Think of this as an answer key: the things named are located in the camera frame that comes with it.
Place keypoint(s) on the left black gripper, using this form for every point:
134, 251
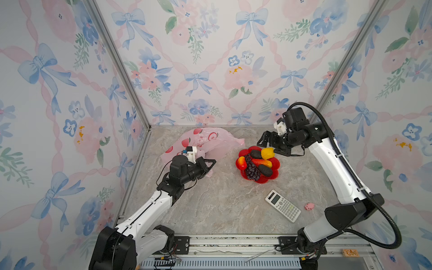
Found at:
203, 170

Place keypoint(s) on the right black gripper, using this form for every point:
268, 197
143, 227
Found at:
272, 136

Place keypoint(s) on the pink plastic bag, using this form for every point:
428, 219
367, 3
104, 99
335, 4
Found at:
210, 143

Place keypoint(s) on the orange red chili pepper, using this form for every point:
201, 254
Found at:
259, 162

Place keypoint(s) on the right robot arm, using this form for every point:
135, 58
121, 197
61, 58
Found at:
356, 202

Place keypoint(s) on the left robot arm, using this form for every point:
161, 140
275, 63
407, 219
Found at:
129, 244

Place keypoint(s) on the dark avocado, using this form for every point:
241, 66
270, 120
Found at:
256, 154

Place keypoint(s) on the red flower-shaped plate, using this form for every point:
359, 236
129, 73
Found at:
267, 174

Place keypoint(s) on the dark purple grape bunch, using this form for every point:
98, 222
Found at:
252, 171

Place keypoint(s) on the white scientific calculator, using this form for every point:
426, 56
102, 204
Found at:
283, 206

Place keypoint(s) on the small pink toy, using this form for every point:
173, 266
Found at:
309, 206

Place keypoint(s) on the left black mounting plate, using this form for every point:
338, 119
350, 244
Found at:
180, 245

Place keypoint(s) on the black mounting plate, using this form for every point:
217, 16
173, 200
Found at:
287, 243
180, 245

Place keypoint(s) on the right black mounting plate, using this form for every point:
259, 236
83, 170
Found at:
287, 243

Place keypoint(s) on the small wooden block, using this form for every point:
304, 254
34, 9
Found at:
350, 253

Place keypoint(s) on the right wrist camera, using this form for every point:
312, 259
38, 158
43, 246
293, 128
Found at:
280, 127

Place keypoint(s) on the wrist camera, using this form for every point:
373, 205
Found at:
190, 152
280, 127

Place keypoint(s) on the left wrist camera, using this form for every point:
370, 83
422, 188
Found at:
190, 152

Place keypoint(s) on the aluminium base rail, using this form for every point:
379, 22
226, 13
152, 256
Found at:
257, 252

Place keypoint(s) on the left corner aluminium post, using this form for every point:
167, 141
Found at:
101, 26

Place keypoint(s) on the corner aluminium post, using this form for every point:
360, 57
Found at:
101, 26
359, 39

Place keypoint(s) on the right corner aluminium post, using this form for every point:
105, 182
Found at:
359, 39

